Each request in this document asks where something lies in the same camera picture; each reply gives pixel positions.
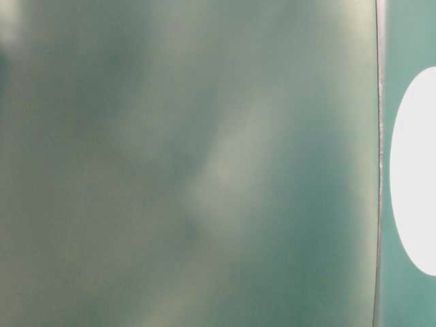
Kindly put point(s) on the white round bowl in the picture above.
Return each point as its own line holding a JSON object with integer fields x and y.
{"x": 412, "y": 171}

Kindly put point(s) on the green table mat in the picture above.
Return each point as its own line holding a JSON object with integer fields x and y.
{"x": 206, "y": 163}

